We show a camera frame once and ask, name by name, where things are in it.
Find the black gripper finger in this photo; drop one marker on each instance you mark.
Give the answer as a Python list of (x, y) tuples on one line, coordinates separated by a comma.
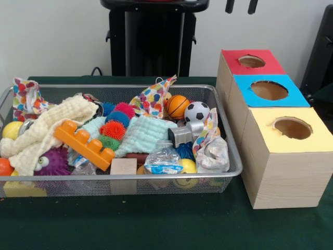
[(229, 6), (253, 6)]

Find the colourful dotted cloth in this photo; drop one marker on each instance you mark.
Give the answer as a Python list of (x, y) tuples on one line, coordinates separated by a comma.
[(210, 153), (151, 99), (23, 93)]

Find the wooden box with three holes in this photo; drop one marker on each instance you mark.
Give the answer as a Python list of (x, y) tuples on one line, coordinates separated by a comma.
[(286, 177)]

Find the small black white soccer ball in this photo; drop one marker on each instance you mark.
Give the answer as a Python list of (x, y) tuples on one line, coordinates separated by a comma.
[(197, 112)]

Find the small orange basketball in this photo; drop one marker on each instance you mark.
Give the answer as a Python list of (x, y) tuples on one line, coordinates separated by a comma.
[(177, 107)]

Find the dark green table cloth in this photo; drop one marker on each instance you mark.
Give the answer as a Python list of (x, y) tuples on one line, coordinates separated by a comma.
[(325, 96), (156, 224)]

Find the silver plastic toy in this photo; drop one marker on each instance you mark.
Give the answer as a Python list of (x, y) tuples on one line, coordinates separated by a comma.
[(184, 132)]

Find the mint green waffle cloth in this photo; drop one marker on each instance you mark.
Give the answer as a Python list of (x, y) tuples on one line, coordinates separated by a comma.
[(145, 135)]

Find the crumpled clear plastic bottle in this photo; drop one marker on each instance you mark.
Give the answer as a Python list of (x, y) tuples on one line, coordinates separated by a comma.
[(162, 159)]

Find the orange plastic building block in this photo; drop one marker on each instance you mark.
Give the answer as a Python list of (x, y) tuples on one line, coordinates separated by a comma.
[(86, 145)]

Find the cream waffle cloth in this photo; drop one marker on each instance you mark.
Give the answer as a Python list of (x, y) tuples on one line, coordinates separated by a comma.
[(33, 135)]

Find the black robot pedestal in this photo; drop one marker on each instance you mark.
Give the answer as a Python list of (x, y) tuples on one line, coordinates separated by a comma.
[(156, 39)]

